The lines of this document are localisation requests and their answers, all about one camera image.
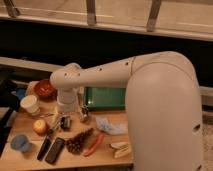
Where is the yellow banana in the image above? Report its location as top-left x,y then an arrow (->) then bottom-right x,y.
110,142 -> 131,158

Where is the metal spoon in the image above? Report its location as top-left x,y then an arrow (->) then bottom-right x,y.
33,113 -> 54,119

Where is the white paper cup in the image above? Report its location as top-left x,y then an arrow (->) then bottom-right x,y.
20,95 -> 40,116

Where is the blue plastic cup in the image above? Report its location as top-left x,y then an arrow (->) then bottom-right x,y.
10,134 -> 31,152

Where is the red yellow apple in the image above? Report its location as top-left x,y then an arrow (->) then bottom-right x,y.
33,119 -> 49,135

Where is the bunch of dark grapes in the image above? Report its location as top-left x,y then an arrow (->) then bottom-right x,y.
65,128 -> 93,155

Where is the red bowl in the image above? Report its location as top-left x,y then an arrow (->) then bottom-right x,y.
34,79 -> 55,99

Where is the black binder clip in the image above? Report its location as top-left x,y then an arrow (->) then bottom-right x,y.
60,116 -> 71,130

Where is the crumpled blue white cloth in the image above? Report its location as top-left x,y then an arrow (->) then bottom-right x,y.
96,117 -> 128,135

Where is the wooden cutting board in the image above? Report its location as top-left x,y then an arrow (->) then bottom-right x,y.
26,81 -> 82,113

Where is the orange carrot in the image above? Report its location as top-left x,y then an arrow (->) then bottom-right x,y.
83,133 -> 105,157

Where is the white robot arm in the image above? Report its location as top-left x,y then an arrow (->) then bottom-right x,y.
50,51 -> 204,171

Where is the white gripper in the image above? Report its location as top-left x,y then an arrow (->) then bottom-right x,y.
52,88 -> 78,125

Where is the green plastic tray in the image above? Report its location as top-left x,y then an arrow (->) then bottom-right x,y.
84,87 -> 126,111

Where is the black rectangular eraser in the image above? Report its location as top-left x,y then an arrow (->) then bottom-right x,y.
45,137 -> 65,164

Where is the black chair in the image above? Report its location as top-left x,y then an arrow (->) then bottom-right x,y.
0,68 -> 20,156

